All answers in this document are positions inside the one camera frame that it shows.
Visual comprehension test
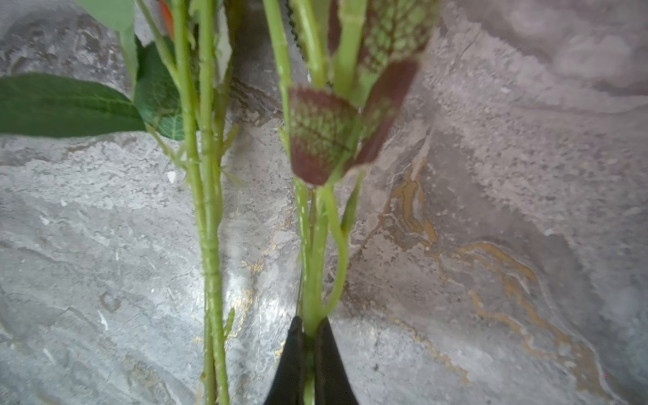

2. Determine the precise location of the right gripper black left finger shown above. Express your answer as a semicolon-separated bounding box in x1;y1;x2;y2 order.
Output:
263;317;306;405

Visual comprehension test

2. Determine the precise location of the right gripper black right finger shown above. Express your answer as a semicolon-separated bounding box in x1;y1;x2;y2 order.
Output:
314;318;359;405

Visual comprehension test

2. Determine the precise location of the pink carnation spray stem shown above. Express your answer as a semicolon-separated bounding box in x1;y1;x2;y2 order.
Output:
1;1;245;404

